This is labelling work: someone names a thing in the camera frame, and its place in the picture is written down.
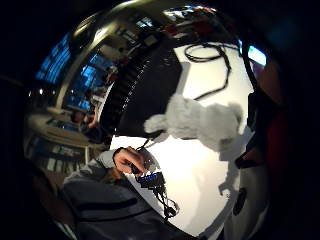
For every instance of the blue window wall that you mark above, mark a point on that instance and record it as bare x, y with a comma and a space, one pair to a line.
55, 63

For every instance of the black round disc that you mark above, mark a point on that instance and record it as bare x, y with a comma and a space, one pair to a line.
239, 201

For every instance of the the person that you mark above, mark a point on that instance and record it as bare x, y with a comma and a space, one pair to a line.
110, 203

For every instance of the bright monitor screen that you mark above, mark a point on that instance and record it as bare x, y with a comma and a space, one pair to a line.
257, 55

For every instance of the black wristband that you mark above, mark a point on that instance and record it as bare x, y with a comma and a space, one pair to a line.
115, 154

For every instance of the metal pillar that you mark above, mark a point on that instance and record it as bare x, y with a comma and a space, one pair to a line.
87, 56

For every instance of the large black case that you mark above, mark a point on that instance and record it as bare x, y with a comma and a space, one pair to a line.
148, 90

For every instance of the white soft toy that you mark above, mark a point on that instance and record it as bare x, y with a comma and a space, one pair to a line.
196, 120

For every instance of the black device with blue light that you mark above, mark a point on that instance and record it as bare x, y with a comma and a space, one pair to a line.
151, 180

